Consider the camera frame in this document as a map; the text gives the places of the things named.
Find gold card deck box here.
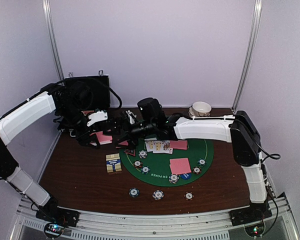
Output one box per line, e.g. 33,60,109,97
105,153,122,173

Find pink face down card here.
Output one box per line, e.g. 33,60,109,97
169,140,188,150

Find round green poker mat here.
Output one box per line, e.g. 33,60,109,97
119,139,214,187

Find face up playing card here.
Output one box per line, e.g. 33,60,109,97
144,140,156,152

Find brown red chip stack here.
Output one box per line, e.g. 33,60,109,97
184,191,194,201

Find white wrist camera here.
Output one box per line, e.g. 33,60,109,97
125,110,137,125
86,110,108,127

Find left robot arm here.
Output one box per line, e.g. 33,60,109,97
0,82,108,222

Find red black triangular button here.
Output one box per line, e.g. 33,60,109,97
123,149,136,157

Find dark blue chip stack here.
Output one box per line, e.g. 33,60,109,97
128,187,140,198

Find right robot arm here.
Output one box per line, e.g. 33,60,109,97
103,97,268,221

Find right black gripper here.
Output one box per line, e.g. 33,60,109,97
102,116,156,150

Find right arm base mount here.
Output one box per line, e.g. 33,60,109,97
229,206,272,226

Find black chip carrying case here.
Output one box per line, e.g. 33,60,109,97
57,70,111,133

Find teal chip stack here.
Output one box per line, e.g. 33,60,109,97
94,109,108,114

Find blue chip stack mat bottom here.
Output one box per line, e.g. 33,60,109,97
168,174,180,184

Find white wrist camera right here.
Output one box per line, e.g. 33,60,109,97
125,110,137,125

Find blue round blind button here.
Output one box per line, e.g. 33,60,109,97
180,173,192,180

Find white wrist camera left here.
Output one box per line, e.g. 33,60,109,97
86,110,108,127

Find pink backed card deck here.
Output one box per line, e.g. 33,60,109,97
90,131,113,145

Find green blue chip mat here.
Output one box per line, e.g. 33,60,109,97
141,166,151,175
197,158,206,166

